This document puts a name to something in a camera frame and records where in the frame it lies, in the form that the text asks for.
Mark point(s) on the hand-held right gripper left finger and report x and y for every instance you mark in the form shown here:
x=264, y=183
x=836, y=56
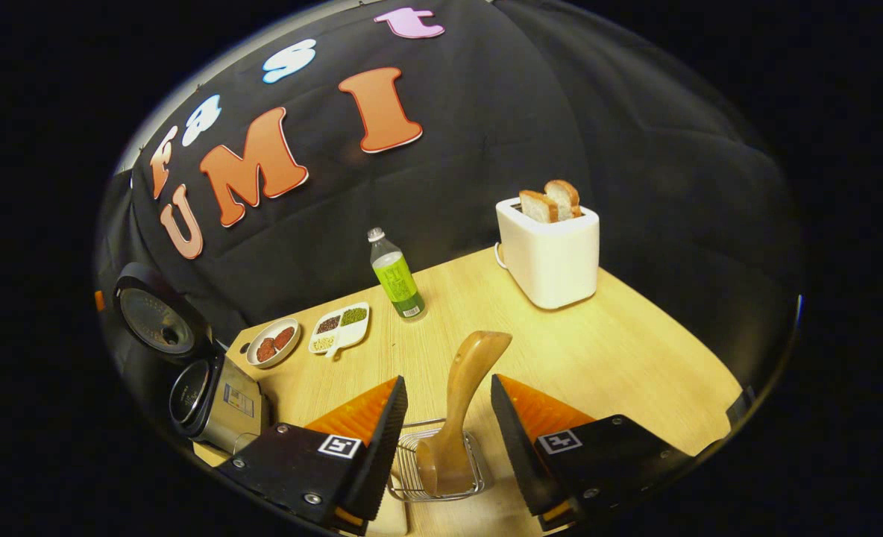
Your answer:
x=382, y=455

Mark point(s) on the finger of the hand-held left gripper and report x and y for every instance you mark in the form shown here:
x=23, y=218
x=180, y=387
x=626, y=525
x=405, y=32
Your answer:
x=99, y=301

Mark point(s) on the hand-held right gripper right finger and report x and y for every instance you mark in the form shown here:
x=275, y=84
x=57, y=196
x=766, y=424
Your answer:
x=516, y=447

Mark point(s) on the wooden spoon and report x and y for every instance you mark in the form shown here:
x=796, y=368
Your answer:
x=467, y=388

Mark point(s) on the black silver rice cooker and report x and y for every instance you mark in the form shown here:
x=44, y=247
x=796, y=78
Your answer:
x=225, y=406

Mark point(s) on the white divided bean dish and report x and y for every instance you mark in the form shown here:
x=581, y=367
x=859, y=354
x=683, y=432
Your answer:
x=341, y=327

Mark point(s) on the round white plate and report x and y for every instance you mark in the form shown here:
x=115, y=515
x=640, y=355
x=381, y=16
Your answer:
x=274, y=343

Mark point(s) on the green label drink bottle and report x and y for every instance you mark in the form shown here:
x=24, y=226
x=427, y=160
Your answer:
x=397, y=280

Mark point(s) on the white toaster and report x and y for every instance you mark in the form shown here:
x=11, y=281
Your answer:
x=553, y=261

